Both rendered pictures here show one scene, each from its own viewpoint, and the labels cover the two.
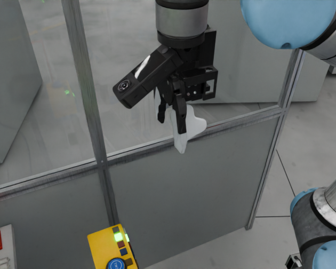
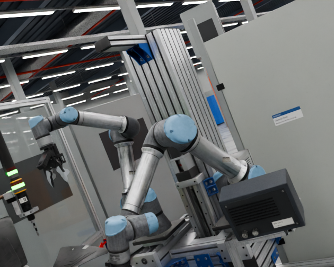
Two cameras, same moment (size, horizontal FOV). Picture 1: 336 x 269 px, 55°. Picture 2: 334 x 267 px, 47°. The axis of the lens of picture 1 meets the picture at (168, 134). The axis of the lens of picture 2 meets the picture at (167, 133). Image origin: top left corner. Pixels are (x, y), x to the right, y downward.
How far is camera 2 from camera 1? 164 cm
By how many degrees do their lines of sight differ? 56
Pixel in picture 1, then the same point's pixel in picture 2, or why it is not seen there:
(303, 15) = (72, 113)
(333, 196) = (125, 184)
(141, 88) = (45, 160)
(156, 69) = (46, 154)
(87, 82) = not seen: outside the picture
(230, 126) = not seen: hidden behind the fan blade
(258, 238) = not seen: outside the picture
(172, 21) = (44, 140)
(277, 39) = (71, 118)
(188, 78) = (56, 155)
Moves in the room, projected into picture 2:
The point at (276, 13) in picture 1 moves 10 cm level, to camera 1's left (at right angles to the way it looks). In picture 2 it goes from (68, 114) to (50, 119)
